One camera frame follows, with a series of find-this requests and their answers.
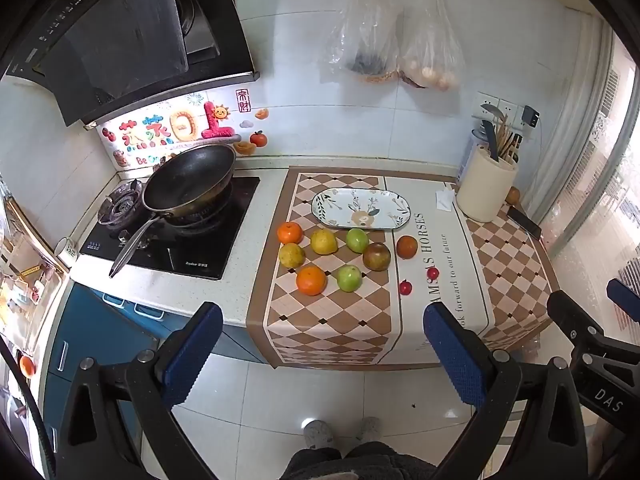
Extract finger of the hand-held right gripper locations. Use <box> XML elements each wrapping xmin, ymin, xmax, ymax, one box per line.
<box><xmin>606</xmin><ymin>278</ymin><xmax>640</xmax><ymax>325</ymax></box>
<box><xmin>546</xmin><ymin>290</ymin><xmax>603</xmax><ymax>348</ymax></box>

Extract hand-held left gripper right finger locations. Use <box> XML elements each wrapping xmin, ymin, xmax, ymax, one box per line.
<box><xmin>422</xmin><ymin>302</ymin><xmax>591</xmax><ymax>480</ymax></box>

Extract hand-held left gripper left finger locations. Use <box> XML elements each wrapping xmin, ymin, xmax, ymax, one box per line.
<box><xmin>50</xmin><ymin>301</ymin><xmax>224</xmax><ymax>480</ymax></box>

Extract brown red apple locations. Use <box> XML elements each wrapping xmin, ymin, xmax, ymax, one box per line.
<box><xmin>362</xmin><ymin>242</ymin><xmax>392</xmax><ymax>272</ymax></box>

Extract green apple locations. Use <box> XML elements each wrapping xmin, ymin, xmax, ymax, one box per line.
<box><xmin>346</xmin><ymin>228</ymin><xmax>370</xmax><ymax>254</ymax></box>
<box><xmin>336</xmin><ymin>264</ymin><xmax>363</xmax><ymax>293</ymax></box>

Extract orange tangerine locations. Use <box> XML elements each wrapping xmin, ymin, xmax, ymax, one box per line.
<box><xmin>296</xmin><ymin>266</ymin><xmax>328</xmax><ymax>296</ymax></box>
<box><xmin>277</xmin><ymin>221</ymin><xmax>304</xmax><ymax>245</ymax></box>

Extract yellow citrus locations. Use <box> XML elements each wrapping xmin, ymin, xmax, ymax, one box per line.
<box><xmin>278</xmin><ymin>243</ymin><xmax>306</xmax><ymax>269</ymax></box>
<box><xmin>310</xmin><ymin>228</ymin><xmax>339</xmax><ymax>256</ymax></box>

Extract floral ceramic plate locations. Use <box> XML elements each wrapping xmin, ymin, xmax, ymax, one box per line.
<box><xmin>311</xmin><ymin>187</ymin><xmax>413</xmax><ymax>231</ymax></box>

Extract black smartphone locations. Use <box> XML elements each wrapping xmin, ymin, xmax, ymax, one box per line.
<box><xmin>507</xmin><ymin>207</ymin><xmax>543</xmax><ymax>240</ymax></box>

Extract black gas stove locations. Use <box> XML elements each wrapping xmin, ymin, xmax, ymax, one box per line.
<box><xmin>79</xmin><ymin>176</ymin><xmax>262</xmax><ymax>281</ymax></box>

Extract grey slipper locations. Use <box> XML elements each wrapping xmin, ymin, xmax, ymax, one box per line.
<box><xmin>356</xmin><ymin>416</ymin><xmax>383</xmax><ymax>445</ymax></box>
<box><xmin>302</xmin><ymin>419</ymin><xmax>336</xmax><ymax>451</ymax></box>

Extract glass sliding door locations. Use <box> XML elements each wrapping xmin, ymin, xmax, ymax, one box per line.
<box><xmin>520</xmin><ymin>10</ymin><xmax>640</xmax><ymax>311</ymax></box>

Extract checkered table mat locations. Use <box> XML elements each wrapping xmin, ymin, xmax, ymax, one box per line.
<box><xmin>246</xmin><ymin>166</ymin><xmax>561</xmax><ymax>372</ymax></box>

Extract cream utensil holder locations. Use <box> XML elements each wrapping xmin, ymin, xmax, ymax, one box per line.
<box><xmin>455</xmin><ymin>147</ymin><xmax>519</xmax><ymax>223</ymax></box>

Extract person's legs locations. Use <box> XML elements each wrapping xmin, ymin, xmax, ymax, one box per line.
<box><xmin>280</xmin><ymin>442</ymin><xmax>431</xmax><ymax>480</ymax></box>

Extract white cup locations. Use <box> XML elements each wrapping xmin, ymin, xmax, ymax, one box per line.
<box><xmin>54</xmin><ymin>237</ymin><xmax>80</xmax><ymax>268</ymax></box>

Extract black wok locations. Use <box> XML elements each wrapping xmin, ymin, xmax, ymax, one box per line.
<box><xmin>109</xmin><ymin>144</ymin><xmax>237</xmax><ymax>279</ymax></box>

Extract wooden chopsticks bundle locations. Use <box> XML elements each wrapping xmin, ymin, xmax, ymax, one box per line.
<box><xmin>495</xmin><ymin>115</ymin><xmax>521</xmax><ymax>165</ymax></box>

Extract white blue container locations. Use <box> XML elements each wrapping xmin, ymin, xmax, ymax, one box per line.
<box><xmin>460</xmin><ymin>130</ymin><xmax>488</xmax><ymax>181</ymax></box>

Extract cluttered storage rack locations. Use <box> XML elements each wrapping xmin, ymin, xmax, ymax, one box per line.
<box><xmin>0</xmin><ymin>180</ymin><xmax>71</xmax><ymax>356</ymax></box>

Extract clear plastic bag with eggs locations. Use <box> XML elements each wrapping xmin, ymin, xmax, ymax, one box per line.
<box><xmin>397</xmin><ymin>0</ymin><xmax>466</xmax><ymax>92</ymax></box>

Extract clear plastic bag dark contents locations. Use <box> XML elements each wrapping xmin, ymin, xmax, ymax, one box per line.
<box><xmin>325</xmin><ymin>0</ymin><xmax>401</xmax><ymax>83</ymax></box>

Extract black range hood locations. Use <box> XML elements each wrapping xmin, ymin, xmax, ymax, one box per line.
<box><xmin>0</xmin><ymin>0</ymin><xmax>261</xmax><ymax>128</ymax></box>

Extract black handled knife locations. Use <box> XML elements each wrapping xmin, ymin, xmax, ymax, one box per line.
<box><xmin>480</xmin><ymin>102</ymin><xmax>502</xmax><ymax>162</ymax></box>

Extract white wall socket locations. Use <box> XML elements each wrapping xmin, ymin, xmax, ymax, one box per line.
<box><xmin>472</xmin><ymin>92</ymin><xmax>523</xmax><ymax>128</ymax></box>

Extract colourful wall stickers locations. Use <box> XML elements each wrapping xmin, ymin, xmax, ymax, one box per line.
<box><xmin>102</xmin><ymin>91</ymin><xmax>272</xmax><ymax>168</ymax></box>

